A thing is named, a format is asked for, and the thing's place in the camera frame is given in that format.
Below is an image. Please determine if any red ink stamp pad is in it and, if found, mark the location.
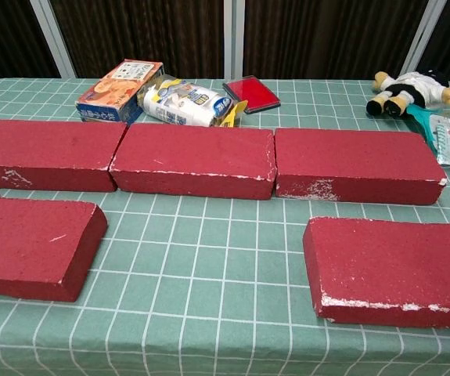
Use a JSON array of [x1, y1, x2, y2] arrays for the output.
[[221, 75, 281, 115]]

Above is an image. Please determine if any teal plastic package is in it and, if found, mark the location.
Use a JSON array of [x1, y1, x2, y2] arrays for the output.
[[406, 103, 444, 152]]

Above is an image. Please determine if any black and white plush toy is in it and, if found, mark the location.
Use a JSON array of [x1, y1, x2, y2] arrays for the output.
[[365, 69, 450, 118]]

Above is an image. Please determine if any slanted aluminium frame post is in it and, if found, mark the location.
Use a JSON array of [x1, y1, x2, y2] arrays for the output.
[[28, 0, 77, 78], [399, 0, 448, 75]]

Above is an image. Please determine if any orange and blue snack box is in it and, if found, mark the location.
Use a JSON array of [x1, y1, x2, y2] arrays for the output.
[[75, 59, 166, 125]]

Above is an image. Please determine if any red brick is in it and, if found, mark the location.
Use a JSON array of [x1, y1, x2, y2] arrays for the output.
[[274, 128, 448, 206], [108, 122, 277, 201], [302, 216, 450, 331], [0, 194, 109, 303], [0, 119, 128, 193]]

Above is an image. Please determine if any green grid tablecloth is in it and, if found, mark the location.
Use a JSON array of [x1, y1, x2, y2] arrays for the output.
[[0, 78, 450, 376]]

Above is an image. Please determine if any white plastic tissue pack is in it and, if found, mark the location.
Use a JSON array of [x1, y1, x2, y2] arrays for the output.
[[137, 76, 236, 128]]

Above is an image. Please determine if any upright aluminium frame post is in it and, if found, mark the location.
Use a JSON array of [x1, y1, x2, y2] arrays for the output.
[[222, 0, 246, 81]]

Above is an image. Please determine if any yellow paper package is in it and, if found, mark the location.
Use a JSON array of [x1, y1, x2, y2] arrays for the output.
[[212, 99, 249, 128]]

